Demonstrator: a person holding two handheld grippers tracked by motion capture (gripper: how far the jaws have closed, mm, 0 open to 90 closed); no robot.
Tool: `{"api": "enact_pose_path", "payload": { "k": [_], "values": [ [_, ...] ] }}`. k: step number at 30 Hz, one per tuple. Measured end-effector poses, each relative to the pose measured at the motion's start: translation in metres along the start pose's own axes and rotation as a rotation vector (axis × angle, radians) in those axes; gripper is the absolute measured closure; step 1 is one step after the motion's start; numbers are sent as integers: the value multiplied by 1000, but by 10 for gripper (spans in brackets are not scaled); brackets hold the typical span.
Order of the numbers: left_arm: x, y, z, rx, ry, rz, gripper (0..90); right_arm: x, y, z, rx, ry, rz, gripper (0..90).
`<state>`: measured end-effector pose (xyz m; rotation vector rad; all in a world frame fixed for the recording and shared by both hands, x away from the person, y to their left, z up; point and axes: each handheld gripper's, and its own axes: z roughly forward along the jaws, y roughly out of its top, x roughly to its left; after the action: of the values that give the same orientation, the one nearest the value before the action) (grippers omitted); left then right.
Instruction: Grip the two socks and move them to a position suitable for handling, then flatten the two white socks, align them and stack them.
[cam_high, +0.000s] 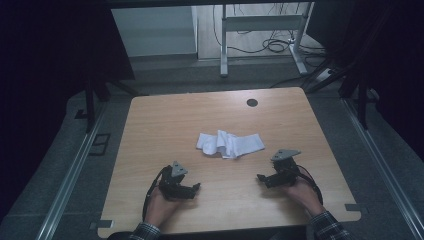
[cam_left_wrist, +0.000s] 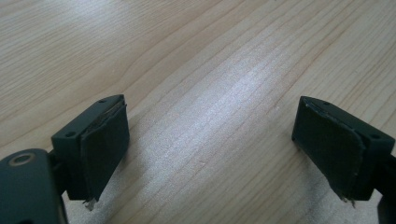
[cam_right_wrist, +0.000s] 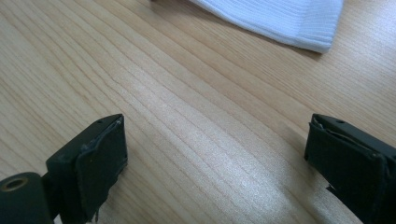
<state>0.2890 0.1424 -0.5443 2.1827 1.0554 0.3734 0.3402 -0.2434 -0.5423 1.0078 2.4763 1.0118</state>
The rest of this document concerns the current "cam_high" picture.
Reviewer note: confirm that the person's left hand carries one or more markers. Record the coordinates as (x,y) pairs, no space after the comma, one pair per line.
(160,208)

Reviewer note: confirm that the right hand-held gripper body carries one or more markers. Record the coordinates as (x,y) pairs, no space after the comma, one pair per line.
(283,170)

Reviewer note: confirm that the dark curtain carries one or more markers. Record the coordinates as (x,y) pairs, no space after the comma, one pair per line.
(393,60)
(50,50)

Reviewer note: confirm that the white cloth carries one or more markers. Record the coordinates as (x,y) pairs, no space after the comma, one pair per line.
(233,145)

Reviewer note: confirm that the white power strip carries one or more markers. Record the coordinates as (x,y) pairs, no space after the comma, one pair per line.
(323,75)

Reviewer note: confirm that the white metal desk frame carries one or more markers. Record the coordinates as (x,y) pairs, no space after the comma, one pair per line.
(260,22)

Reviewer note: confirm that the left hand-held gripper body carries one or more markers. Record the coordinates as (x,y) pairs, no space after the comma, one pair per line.
(173,183)

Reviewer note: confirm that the aluminium floor rail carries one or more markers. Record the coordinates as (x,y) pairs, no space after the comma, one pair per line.
(70,180)
(383,160)

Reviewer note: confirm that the black metal stand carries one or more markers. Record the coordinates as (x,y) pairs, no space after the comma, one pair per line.
(362,100)
(90,103)

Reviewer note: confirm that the person's right hand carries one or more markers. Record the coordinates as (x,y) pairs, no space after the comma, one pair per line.
(305,196)

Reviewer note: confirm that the black rectangular floor frame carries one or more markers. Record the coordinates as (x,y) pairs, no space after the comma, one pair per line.
(99,144)

